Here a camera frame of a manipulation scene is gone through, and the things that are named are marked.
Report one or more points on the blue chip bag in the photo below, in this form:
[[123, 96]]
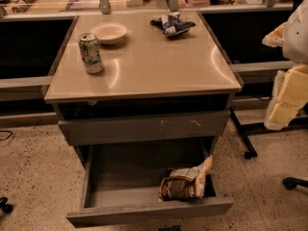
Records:
[[172, 25]]

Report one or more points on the closed top drawer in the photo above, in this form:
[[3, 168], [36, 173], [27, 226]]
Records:
[[143, 128]]

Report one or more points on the green soda can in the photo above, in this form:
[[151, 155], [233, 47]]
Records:
[[89, 46]]

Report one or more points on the black caster wheel left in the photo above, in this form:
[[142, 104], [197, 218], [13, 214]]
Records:
[[4, 206]]

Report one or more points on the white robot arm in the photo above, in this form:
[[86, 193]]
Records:
[[295, 46]]

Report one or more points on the black chair caster base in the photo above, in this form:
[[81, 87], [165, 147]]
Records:
[[291, 183]]

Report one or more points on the white bowl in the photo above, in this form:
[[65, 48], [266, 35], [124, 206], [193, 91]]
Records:
[[109, 33]]

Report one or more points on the open middle drawer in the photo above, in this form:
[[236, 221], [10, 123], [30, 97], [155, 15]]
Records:
[[122, 182]]

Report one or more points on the brown chip bag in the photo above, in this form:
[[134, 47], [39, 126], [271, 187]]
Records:
[[185, 183]]

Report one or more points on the black table leg frame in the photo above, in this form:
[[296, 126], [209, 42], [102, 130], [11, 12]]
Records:
[[245, 130]]

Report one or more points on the grey drawer cabinet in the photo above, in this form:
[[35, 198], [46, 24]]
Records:
[[146, 74]]

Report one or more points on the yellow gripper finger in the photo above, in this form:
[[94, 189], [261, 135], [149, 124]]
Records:
[[275, 37], [289, 96]]

